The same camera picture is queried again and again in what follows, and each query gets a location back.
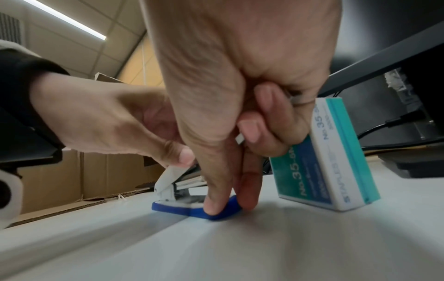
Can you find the person's left hand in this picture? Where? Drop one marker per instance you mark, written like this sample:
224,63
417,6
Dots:
100,115

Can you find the person's right hand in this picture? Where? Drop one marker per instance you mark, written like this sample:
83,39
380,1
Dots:
222,68

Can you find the silver staple strip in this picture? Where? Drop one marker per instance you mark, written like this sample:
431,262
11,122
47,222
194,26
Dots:
240,138

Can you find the blue and white stapler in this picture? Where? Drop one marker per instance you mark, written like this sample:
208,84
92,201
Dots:
173,189

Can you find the teal and white staple box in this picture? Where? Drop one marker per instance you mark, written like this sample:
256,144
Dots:
329,164

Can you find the person's left forearm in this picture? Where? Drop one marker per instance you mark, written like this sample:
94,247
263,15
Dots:
20,82

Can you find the small brown cardboard box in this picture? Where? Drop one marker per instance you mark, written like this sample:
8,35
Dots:
107,77

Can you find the large brown cardboard box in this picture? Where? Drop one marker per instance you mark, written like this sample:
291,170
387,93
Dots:
100,173

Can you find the flat brown cardboard sheet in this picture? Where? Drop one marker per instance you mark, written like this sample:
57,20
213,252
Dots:
69,207

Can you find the long ceiling light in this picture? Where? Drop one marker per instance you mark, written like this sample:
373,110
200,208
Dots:
66,19

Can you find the ceiling air vent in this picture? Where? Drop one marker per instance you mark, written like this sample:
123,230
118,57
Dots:
10,27

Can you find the black computer monitor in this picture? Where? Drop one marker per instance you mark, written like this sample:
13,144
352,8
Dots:
392,30

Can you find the black monitor stand base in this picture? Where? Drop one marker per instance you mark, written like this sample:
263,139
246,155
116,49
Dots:
416,164

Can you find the black and white wrist camera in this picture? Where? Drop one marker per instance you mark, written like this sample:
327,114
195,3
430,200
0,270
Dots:
24,142

